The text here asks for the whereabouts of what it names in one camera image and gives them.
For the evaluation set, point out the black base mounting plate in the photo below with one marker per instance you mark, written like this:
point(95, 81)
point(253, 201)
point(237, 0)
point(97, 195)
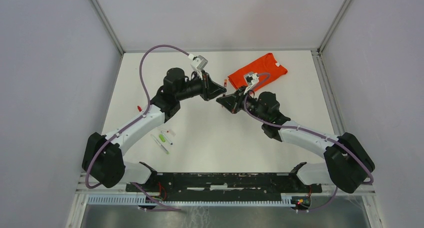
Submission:
point(226, 187)

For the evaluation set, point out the thin green-tip pen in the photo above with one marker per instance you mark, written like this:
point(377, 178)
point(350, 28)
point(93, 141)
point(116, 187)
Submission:
point(159, 144)

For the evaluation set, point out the thin blue-tip pen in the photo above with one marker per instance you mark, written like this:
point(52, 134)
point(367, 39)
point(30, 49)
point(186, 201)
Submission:
point(167, 139)

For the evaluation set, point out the folded orange cloth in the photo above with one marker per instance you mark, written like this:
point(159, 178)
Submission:
point(267, 68)

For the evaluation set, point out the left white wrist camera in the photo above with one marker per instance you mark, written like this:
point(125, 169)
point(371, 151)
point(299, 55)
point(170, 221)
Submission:
point(198, 64)

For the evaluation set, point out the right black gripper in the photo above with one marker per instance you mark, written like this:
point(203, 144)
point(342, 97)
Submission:
point(233, 103)

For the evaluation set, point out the green pen cap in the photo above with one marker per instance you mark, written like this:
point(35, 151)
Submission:
point(162, 138)

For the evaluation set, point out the white slotted cable duct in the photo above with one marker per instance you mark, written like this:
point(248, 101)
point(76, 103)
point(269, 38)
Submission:
point(142, 200)

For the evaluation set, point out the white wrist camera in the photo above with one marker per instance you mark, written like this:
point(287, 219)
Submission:
point(198, 64)
point(252, 80)

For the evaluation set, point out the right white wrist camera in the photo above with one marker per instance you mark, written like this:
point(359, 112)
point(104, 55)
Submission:
point(252, 80)

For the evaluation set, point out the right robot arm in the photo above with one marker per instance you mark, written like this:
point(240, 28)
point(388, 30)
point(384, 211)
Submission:
point(346, 163)

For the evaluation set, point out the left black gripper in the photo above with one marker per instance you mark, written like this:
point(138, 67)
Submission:
point(208, 87)

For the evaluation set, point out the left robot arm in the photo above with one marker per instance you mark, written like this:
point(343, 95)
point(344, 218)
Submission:
point(104, 155)

